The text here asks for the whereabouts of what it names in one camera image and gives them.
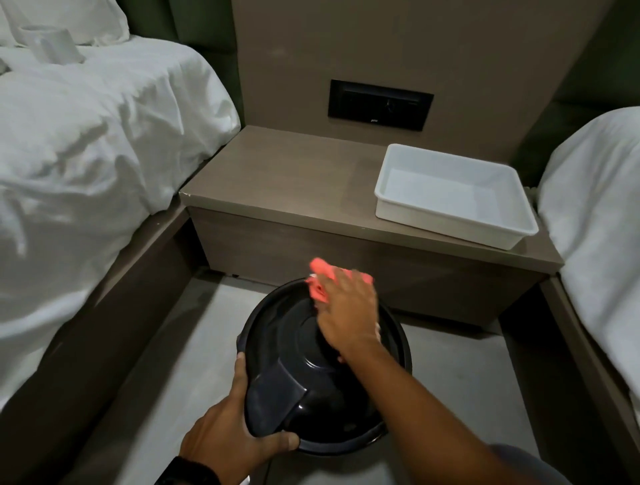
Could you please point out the person's left hand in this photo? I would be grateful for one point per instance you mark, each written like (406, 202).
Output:
(222, 439)

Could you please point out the black electric kettle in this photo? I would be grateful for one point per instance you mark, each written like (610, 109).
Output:
(320, 369)

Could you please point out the black wall switch panel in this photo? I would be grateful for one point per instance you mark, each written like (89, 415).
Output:
(380, 105)

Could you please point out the brown wooden nightstand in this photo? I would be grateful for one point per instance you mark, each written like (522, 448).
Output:
(325, 220)

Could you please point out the white ceramic mug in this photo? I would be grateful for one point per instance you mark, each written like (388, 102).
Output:
(50, 44)

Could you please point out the person's right forearm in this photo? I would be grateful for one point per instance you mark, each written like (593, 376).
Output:
(430, 424)

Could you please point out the white plastic tray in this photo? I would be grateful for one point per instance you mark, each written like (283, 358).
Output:
(452, 197)

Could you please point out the pink cleaning cloth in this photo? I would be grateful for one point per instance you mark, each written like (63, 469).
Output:
(320, 280)

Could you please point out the person's left thumb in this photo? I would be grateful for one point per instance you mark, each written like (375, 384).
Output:
(272, 442)

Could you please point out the person's right fingers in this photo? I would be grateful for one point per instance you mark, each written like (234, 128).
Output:
(327, 285)

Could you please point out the brown wooden bed frame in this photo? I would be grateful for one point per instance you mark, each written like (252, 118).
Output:
(90, 344)
(580, 379)

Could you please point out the green upholstered headboard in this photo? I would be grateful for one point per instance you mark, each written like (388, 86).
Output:
(580, 90)
(200, 45)

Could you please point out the white bed duvet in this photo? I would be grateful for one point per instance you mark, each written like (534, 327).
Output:
(85, 165)
(597, 215)

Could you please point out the person's right hand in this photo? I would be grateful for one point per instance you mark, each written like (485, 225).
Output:
(347, 312)

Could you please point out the white pillow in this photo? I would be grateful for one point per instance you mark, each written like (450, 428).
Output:
(60, 17)

